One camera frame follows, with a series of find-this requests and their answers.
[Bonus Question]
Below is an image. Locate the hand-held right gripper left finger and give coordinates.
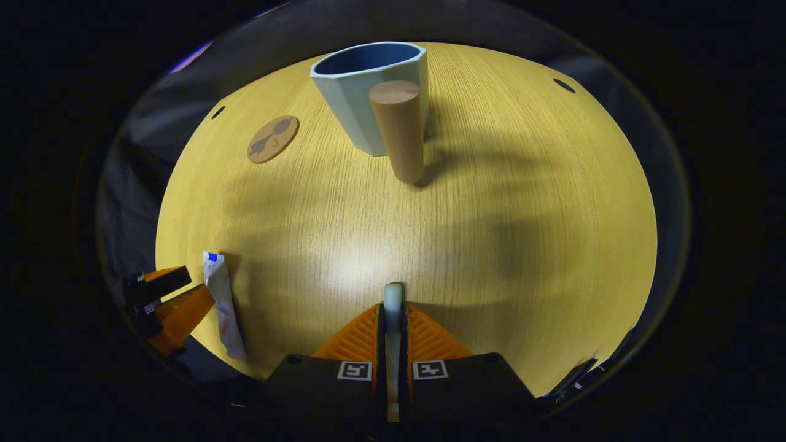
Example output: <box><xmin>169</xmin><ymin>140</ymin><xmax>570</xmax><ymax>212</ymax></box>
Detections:
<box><xmin>264</xmin><ymin>303</ymin><xmax>386</xmax><ymax>424</ymax></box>

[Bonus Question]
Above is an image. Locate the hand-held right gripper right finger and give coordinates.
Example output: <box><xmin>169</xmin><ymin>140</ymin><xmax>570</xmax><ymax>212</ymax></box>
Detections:
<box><xmin>399</xmin><ymin>303</ymin><xmax>541</xmax><ymax>424</ymax></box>

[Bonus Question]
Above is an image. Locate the white toothpaste tube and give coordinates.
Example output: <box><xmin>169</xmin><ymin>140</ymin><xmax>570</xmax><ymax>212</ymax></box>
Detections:
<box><xmin>203</xmin><ymin>252</ymin><xmax>247</xmax><ymax>361</ymax></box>

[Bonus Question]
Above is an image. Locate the pale green toothbrush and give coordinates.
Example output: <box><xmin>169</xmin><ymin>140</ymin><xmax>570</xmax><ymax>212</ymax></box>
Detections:
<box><xmin>384</xmin><ymin>282</ymin><xmax>404</xmax><ymax>423</ymax></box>

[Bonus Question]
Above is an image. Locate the round wooden coaster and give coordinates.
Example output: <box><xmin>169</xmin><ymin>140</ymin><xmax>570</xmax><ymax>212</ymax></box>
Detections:
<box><xmin>247</xmin><ymin>115</ymin><xmax>300</xmax><ymax>165</ymax></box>

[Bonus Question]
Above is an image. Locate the pale green cup wooden handle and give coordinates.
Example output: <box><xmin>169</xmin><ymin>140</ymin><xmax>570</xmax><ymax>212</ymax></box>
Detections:
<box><xmin>310</xmin><ymin>41</ymin><xmax>429</xmax><ymax>185</ymax></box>

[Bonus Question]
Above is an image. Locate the yellow wooden desktop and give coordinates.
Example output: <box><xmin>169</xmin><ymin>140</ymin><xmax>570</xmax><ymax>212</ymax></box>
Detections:
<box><xmin>155</xmin><ymin>42</ymin><xmax>658</xmax><ymax>398</ymax></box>

